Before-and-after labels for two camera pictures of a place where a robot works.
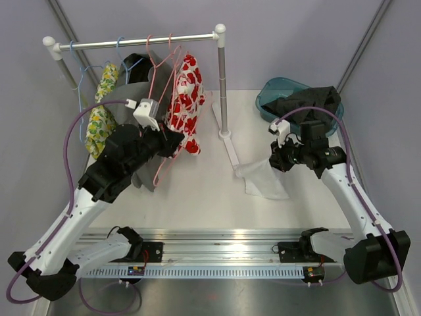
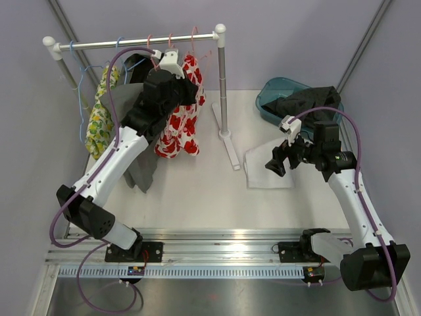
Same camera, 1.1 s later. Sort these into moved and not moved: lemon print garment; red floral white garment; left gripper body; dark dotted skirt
Moved: left gripper body
Not moved: dark dotted skirt; red floral white garment; lemon print garment
